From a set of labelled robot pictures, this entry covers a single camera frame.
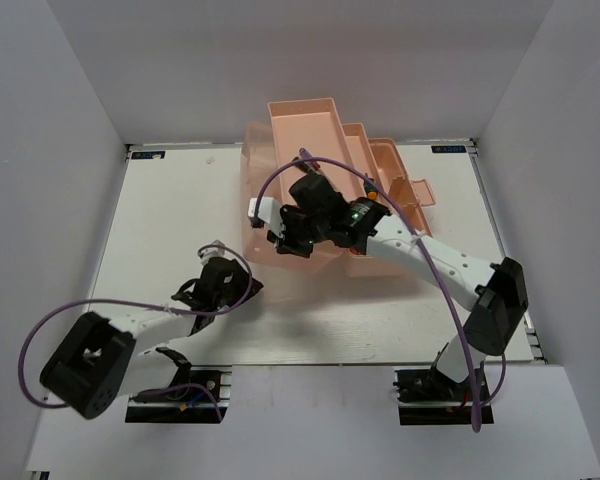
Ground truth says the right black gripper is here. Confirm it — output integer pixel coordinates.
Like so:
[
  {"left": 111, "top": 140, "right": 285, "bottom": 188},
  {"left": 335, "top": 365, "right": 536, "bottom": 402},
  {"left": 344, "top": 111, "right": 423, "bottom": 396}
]
[{"left": 268, "top": 208, "right": 330, "bottom": 258}]

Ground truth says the green orange stubby screwdriver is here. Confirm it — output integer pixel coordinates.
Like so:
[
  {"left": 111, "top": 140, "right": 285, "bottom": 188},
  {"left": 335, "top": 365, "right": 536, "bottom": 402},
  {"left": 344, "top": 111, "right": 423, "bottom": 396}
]
[{"left": 363, "top": 176, "right": 379, "bottom": 200}]

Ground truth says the pink plastic toolbox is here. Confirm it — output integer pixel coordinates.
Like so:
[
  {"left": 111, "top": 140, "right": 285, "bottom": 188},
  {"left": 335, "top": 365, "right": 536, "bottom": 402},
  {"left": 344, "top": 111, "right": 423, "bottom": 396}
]
[{"left": 240, "top": 96, "right": 437, "bottom": 281}]

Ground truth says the blue handled screwdriver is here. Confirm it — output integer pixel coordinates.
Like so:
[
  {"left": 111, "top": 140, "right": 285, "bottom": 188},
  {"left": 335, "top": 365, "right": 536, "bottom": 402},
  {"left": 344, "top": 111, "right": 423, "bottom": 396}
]
[{"left": 299, "top": 148, "right": 321, "bottom": 174}]

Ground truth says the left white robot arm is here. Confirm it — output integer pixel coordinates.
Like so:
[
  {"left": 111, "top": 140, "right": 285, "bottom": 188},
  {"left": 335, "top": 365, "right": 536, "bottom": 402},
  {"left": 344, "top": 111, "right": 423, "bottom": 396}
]
[{"left": 40, "top": 256, "right": 263, "bottom": 420}]

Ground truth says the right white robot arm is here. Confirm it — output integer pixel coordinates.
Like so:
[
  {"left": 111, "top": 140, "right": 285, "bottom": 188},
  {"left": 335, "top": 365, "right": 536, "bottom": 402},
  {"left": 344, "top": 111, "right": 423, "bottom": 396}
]
[{"left": 249, "top": 173, "right": 529, "bottom": 399}]

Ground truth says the left blue table label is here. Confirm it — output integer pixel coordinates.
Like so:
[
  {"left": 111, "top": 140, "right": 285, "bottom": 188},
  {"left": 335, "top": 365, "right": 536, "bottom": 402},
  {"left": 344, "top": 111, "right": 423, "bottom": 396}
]
[{"left": 131, "top": 151, "right": 166, "bottom": 160}]

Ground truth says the blue table label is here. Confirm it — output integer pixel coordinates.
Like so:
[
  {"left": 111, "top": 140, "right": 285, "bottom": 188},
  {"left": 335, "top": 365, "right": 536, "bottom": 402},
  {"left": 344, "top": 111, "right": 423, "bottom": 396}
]
[
  {"left": 131, "top": 151, "right": 166, "bottom": 160},
  {"left": 431, "top": 145, "right": 467, "bottom": 154}
]

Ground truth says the right blue table label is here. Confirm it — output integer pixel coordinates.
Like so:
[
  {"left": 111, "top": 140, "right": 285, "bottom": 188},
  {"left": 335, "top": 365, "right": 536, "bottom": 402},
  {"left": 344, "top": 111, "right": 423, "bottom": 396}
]
[{"left": 431, "top": 145, "right": 467, "bottom": 154}]

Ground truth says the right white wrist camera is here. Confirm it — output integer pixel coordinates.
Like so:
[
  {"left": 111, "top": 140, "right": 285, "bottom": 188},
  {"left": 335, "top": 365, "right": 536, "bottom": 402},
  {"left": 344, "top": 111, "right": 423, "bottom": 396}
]
[{"left": 247, "top": 197, "right": 285, "bottom": 238}]

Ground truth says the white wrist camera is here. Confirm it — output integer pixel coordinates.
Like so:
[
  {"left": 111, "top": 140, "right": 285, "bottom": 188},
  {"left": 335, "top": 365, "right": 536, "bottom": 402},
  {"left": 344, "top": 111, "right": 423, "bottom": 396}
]
[
  {"left": 197, "top": 240, "right": 226, "bottom": 265},
  {"left": 247, "top": 197, "right": 285, "bottom": 238}
]

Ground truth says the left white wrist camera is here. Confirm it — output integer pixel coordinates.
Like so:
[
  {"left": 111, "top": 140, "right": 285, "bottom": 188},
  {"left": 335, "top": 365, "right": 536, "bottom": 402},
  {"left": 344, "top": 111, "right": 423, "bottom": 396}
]
[{"left": 197, "top": 240, "right": 226, "bottom": 265}]

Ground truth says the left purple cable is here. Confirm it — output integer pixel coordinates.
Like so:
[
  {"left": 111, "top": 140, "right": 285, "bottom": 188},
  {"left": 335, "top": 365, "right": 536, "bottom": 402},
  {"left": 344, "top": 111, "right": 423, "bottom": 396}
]
[{"left": 18, "top": 244, "right": 255, "bottom": 421}]

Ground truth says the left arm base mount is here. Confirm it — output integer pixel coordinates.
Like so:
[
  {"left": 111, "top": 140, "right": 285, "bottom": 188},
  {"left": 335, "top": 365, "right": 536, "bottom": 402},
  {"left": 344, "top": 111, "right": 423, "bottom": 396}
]
[{"left": 125, "top": 367, "right": 232, "bottom": 425}]

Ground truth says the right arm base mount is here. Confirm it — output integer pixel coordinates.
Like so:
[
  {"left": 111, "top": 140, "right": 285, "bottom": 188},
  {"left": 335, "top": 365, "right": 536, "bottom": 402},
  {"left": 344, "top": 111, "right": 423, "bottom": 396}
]
[{"left": 393, "top": 368, "right": 473, "bottom": 427}]

